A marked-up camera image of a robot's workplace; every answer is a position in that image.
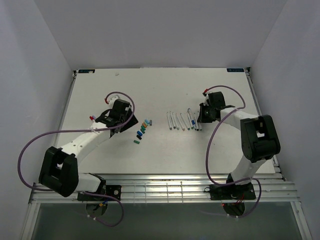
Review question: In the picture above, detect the green capped white marker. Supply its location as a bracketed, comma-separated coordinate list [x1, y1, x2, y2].
[197, 121, 203, 131]

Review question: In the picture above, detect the blue capped whiteboard marker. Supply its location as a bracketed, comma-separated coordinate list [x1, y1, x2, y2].
[187, 108, 199, 131]

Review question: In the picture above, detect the black capped white marker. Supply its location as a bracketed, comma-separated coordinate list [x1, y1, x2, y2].
[193, 113, 200, 131]

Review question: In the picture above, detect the dark green capped marker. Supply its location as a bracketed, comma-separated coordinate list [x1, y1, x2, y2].
[186, 111, 195, 129]

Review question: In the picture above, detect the teal capped white marker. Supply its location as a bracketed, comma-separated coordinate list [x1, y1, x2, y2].
[180, 113, 191, 131]

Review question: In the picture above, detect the orange capped white marker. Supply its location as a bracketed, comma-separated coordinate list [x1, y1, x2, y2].
[179, 113, 186, 131]

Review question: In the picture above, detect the mint capped white marker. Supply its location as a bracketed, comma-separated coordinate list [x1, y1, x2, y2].
[173, 113, 180, 130]

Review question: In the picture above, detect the grey white marker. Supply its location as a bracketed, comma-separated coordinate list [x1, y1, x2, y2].
[166, 112, 173, 130]

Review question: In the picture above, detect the light blue white marker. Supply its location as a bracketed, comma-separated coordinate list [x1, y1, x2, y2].
[169, 111, 176, 129]

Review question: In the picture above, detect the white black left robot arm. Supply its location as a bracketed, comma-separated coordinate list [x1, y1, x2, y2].
[38, 96, 138, 200]

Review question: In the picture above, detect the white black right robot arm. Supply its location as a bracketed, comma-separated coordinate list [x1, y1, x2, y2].
[197, 90, 281, 200]

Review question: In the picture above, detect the blue label sticker right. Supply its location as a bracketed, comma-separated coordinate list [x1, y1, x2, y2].
[226, 68, 245, 73]

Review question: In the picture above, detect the blue label sticker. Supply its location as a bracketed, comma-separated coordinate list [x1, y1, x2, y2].
[226, 68, 245, 73]
[77, 69, 96, 74]

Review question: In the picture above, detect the blue label sticker left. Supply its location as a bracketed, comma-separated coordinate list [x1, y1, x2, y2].
[77, 69, 96, 74]

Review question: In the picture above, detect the right aluminium side rail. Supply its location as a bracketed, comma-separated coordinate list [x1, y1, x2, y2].
[244, 66, 285, 180]

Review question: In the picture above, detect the aluminium frame rail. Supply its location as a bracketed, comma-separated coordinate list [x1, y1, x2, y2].
[27, 173, 301, 205]

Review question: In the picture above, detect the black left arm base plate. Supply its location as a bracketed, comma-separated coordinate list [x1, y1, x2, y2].
[76, 185, 122, 202]

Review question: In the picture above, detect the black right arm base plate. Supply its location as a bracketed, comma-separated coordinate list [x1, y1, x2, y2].
[204, 183, 256, 200]

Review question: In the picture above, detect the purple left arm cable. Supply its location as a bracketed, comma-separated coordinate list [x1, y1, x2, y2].
[19, 91, 137, 227]

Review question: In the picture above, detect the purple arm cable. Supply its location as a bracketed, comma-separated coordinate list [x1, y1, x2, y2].
[201, 85, 263, 219]
[19, 91, 137, 227]

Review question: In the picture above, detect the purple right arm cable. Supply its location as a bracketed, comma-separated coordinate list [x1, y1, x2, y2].
[201, 85, 263, 219]

